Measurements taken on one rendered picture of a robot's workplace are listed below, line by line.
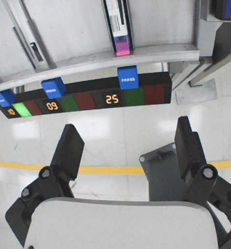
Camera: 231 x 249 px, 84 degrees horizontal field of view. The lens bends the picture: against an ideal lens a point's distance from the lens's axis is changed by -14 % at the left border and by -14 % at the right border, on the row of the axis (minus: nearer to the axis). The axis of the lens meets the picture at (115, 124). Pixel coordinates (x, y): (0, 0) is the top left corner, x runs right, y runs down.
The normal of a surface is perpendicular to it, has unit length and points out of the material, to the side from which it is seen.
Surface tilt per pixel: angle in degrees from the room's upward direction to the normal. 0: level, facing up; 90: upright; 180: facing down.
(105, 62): 45
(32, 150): 0
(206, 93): 0
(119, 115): 0
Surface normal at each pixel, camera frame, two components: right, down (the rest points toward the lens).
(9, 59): -0.08, 0.75
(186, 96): -0.19, 0.07
